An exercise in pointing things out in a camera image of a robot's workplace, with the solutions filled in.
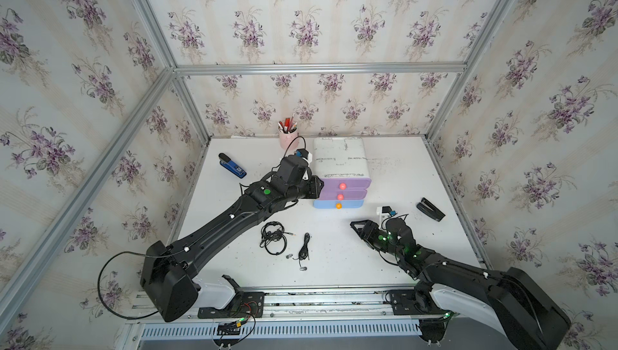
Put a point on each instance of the black stapler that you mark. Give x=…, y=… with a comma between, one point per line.
x=430, y=210

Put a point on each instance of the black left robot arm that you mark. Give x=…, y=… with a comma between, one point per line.
x=169, y=270

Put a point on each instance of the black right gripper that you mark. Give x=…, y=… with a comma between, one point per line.
x=368, y=225

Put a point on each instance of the white drawer cabinet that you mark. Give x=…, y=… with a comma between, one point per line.
x=340, y=157

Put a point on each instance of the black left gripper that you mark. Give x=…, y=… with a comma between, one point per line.
x=314, y=190

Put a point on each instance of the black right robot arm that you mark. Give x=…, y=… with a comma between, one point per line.
x=510, y=302

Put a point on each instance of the red pens in cup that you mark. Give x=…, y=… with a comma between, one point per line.
x=287, y=126

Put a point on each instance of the black wired earphones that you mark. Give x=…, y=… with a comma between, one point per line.
x=274, y=232
x=303, y=254

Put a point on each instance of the pink pen cup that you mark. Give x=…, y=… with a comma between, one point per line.
x=289, y=141

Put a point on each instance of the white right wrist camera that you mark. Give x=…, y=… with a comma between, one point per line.
x=385, y=213

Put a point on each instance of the aluminium frame rail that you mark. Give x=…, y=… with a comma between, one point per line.
x=318, y=68

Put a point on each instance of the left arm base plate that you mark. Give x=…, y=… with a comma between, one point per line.
x=243, y=305

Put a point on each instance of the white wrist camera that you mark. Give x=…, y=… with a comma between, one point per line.
x=385, y=213
x=306, y=157

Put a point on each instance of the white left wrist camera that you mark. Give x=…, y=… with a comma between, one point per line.
x=306, y=157

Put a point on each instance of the blue bottom drawer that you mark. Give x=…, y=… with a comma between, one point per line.
x=331, y=204

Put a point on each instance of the blue stapler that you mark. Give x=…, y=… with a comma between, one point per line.
x=231, y=166

